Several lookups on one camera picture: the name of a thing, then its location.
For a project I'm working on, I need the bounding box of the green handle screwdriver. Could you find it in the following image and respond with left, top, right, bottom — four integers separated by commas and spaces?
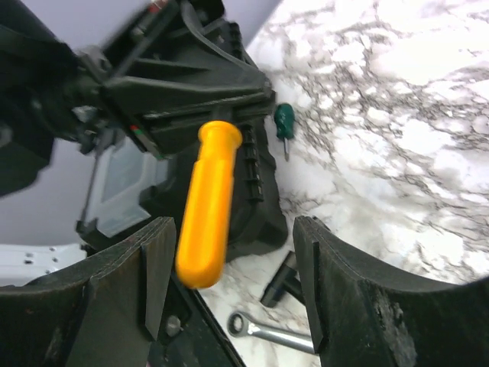
274, 103, 295, 161

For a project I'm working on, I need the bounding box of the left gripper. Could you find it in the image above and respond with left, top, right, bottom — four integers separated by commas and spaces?
1, 24, 111, 195

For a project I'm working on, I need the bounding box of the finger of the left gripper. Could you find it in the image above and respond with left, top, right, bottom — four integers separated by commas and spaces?
100, 72, 275, 158
87, 1, 267, 92

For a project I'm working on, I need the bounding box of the black toolbox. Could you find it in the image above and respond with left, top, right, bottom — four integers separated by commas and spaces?
76, 9, 287, 265

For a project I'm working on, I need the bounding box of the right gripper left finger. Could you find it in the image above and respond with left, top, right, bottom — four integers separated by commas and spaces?
1, 217, 176, 366

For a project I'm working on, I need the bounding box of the black T-handle tool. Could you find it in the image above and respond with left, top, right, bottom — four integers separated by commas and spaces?
260, 251, 305, 308

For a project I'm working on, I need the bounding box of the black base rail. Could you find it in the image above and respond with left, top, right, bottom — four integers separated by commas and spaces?
147, 274, 245, 367

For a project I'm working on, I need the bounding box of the large ratchet wrench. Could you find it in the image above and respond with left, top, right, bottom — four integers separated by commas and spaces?
227, 311, 315, 355

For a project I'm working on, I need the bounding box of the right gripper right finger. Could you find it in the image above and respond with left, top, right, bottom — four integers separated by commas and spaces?
293, 216, 488, 366

